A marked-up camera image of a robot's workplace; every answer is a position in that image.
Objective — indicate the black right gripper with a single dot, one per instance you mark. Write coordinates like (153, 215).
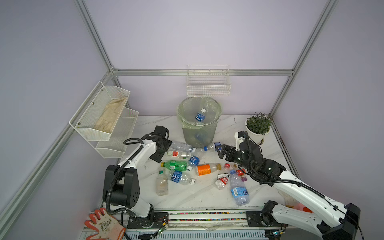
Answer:
(229, 149)

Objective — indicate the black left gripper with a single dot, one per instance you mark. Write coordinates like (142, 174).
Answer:
(157, 157)

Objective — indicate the tall blue label water bottle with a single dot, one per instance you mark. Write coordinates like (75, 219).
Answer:
(201, 137)

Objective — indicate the short bottle blue white cap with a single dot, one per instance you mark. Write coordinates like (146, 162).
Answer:
(201, 115)

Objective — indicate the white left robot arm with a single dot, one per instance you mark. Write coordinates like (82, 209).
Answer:
(121, 191)

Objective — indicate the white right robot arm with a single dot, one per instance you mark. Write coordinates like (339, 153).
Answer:
(328, 219)

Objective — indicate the blue label bottle near bin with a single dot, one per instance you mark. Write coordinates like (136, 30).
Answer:
(212, 147)

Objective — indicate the green lined trash bin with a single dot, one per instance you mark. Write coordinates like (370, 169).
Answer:
(186, 113)

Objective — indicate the clear crushed bottle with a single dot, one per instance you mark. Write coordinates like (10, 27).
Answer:
(183, 147)

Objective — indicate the small red cap bottle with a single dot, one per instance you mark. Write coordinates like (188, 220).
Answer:
(240, 172)

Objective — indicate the orange label bottle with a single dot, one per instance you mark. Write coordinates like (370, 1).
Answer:
(207, 169)

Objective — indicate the green soda bottle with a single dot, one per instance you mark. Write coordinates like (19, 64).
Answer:
(177, 165)

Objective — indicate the small blue label bottle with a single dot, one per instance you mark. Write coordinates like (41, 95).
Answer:
(193, 162)

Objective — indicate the potted green succulent plant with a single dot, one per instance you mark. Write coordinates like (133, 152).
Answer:
(258, 126)

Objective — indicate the large crushed blue label bottle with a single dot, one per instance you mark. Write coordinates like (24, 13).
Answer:
(238, 189)

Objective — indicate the clear bottle blue label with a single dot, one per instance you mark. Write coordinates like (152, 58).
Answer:
(181, 178)

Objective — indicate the clear empty bottle green cap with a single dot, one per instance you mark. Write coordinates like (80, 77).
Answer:
(162, 188)

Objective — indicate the beige cloth in shelf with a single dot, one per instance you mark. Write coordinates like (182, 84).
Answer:
(110, 115)

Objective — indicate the white two-tier mesh shelf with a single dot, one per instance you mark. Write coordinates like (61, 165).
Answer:
(84, 120)

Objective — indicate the pink watering can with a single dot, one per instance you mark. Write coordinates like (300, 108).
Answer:
(301, 207)

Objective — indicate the orange white work glove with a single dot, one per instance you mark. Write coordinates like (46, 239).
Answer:
(106, 226)

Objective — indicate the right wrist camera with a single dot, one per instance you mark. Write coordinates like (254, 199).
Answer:
(240, 137)

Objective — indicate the white wire wall basket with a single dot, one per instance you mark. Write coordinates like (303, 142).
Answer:
(208, 81)

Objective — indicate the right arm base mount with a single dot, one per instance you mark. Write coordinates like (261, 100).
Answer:
(260, 219)

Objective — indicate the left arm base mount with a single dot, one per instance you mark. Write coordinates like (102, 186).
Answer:
(152, 221)

